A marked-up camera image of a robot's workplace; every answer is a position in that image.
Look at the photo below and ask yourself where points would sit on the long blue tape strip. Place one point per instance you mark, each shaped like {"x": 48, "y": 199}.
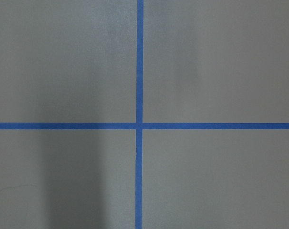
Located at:
{"x": 139, "y": 114}

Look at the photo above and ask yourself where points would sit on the cross blue tape strip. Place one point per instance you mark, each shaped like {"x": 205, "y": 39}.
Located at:
{"x": 144, "y": 126}

